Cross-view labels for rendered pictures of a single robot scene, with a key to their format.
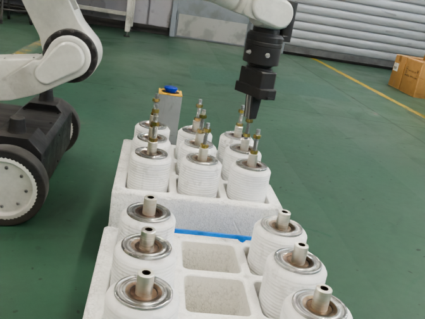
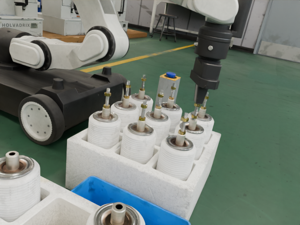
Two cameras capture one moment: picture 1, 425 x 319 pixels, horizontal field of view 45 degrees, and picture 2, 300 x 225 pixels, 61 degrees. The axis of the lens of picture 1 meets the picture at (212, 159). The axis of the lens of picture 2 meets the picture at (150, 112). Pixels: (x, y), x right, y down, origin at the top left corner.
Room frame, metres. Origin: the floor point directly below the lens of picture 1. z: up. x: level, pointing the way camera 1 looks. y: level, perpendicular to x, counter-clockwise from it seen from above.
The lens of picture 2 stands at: (0.57, -0.32, 0.58)
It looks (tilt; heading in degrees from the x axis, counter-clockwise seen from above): 23 degrees down; 30
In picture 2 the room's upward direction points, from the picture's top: 10 degrees clockwise
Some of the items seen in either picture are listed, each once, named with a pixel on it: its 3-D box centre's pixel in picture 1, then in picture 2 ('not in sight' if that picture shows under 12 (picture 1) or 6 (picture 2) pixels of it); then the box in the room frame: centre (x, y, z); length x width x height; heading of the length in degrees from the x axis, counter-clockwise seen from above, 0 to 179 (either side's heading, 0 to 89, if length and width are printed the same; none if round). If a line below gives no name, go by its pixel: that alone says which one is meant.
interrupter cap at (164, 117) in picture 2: (198, 143); (156, 116); (1.24, 0.04, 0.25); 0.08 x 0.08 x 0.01
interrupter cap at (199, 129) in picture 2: (243, 149); (191, 127); (1.26, -0.08, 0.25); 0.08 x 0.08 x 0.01
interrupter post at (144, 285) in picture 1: (145, 283); not in sight; (0.56, 0.06, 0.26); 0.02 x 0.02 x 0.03
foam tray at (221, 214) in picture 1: (189, 201); (149, 158); (1.24, 0.04, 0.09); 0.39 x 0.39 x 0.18; 9
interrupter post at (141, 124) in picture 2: (203, 154); (141, 125); (1.13, 0.02, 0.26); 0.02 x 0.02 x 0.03
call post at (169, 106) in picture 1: (163, 141); (163, 110); (1.52, 0.16, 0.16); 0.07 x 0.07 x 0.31; 9
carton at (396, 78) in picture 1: (412, 73); not in sight; (4.96, -1.73, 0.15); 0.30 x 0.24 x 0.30; 97
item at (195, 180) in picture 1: (196, 195); (135, 156); (1.13, 0.02, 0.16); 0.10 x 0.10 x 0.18
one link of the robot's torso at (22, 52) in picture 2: not in sight; (41, 52); (1.36, 0.80, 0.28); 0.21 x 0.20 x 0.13; 98
